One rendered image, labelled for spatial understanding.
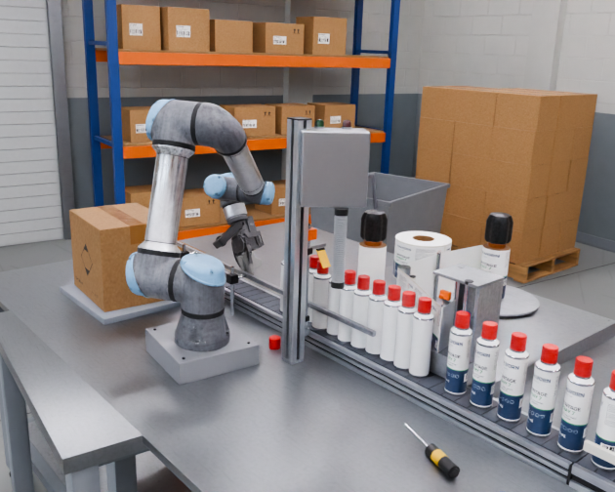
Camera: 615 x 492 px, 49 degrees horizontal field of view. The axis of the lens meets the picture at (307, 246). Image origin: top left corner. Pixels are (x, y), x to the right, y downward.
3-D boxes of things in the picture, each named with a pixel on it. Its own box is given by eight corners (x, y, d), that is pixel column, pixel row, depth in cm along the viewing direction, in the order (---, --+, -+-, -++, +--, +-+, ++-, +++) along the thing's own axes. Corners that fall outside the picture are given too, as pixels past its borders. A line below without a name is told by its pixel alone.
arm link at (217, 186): (236, 175, 210) (247, 181, 221) (203, 171, 212) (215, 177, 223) (232, 200, 210) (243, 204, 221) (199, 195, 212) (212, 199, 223)
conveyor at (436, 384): (592, 464, 142) (594, 447, 141) (572, 478, 137) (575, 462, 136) (188, 265, 261) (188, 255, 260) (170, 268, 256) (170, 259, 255)
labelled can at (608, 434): (611, 475, 132) (629, 382, 126) (586, 463, 135) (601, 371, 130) (623, 465, 135) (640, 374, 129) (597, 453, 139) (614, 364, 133)
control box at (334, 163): (366, 208, 169) (371, 132, 164) (300, 207, 167) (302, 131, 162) (359, 199, 179) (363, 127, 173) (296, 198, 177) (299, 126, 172)
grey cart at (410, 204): (367, 272, 520) (374, 149, 493) (440, 292, 485) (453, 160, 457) (297, 304, 452) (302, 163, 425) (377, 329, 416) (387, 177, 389)
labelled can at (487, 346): (496, 404, 157) (507, 324, 151) (483, 412, 153) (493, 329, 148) (477, 395, 161) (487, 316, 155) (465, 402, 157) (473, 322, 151)
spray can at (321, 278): (332, 329, 196) (335, 263, 190) (316, 331, 194) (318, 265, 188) (324, 322, 200) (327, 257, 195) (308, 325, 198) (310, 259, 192)
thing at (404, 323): (417, 366, 174) (424, 293, 168) (404, 372, 171) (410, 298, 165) (402, 359, 178) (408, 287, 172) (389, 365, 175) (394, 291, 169)
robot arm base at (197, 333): (240, 342, 183) (241, 308, 180) (193, 356, 173) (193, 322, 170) (210, 322, 193) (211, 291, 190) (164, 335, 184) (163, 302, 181)
